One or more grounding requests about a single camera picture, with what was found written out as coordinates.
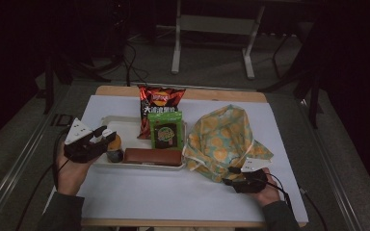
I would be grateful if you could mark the red black chips bag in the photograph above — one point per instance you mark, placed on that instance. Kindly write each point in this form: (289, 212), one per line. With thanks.
(160, 99)

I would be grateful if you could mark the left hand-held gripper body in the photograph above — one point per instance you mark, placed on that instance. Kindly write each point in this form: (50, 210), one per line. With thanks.
(80, 149)

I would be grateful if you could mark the person's left hand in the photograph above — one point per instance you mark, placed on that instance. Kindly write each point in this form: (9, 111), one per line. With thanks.
(72, 174)

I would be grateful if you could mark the white metal stand frame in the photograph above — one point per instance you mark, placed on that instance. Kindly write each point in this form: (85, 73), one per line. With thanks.
(215, 29)

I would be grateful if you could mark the person's right hand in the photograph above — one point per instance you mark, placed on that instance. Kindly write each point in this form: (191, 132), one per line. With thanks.
(269, 192)

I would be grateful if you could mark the green snack box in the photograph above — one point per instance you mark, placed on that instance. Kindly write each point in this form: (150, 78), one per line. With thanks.
(166, 131)

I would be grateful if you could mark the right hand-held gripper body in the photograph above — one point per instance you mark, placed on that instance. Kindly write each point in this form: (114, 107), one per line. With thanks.
(250, 181)

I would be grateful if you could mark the metal floor rail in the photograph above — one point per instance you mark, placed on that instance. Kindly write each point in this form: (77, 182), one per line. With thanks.
(330, 166)
(16, 163)

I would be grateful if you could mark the brown snack packet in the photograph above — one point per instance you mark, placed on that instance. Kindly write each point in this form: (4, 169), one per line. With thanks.
(152, 157)

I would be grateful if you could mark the black metal stand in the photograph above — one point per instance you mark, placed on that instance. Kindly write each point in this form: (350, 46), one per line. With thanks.
(308, 80)
(58, 73)

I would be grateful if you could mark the white plastic tray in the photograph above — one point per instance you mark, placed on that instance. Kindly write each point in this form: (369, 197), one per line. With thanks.
(130, 134)

